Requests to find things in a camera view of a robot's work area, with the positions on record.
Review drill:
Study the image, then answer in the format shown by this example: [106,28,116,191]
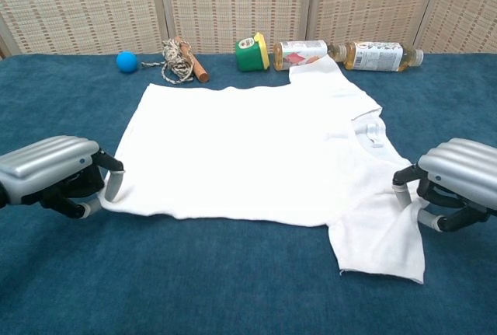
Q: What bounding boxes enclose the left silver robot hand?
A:
[0,135,126,220]

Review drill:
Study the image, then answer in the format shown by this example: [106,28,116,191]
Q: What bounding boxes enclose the braided beige rope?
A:
[141,39,195,85]

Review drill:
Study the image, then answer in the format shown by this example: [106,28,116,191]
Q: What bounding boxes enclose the blue table cover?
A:
[0,53,497,335]

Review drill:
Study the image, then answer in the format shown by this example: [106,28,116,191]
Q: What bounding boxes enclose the green container with yellow lid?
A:
[235,32,270,73]

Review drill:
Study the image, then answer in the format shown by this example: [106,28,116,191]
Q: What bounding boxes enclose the blue ball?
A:
[116,51,139,75]

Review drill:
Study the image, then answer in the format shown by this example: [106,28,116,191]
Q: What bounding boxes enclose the woven folding screen panel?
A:
[413,0,497,55]
[0,0,163,56]
[306,0,446,54]
[155,0,315,56]

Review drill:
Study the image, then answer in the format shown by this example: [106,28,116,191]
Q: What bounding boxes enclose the tea bottle with fruit label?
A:
[273,40,346,72]

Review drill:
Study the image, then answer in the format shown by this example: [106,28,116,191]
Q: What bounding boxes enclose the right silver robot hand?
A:
[392,137,497,233]

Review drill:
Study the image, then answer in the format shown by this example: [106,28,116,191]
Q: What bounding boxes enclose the white t-shirt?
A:
[99,54,430,284]

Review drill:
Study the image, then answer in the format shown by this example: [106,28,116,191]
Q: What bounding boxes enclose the tea bottle with white label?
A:
[343,41,425,72]

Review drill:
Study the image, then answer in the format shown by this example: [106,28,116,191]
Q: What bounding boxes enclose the brown wooden stick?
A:
[173,36,210,82]

